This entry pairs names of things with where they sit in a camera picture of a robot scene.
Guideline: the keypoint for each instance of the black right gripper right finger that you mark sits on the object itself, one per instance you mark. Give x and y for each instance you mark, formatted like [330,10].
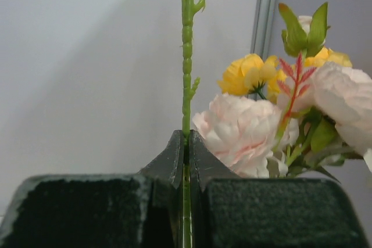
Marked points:
[230,211]

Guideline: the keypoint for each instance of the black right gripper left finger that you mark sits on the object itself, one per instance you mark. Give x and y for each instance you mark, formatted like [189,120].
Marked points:
[101,210]

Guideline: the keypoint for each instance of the pink rose stem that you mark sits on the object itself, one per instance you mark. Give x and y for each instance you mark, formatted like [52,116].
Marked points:
[321,117]

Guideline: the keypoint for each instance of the cream rose stem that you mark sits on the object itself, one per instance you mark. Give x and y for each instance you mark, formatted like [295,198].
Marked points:
[304,33]

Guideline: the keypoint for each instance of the white rose stem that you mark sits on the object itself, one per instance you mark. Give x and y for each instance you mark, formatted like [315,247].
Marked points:
[189,8]

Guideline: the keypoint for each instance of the yellow flower bunch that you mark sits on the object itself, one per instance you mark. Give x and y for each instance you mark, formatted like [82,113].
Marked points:
[246,75]

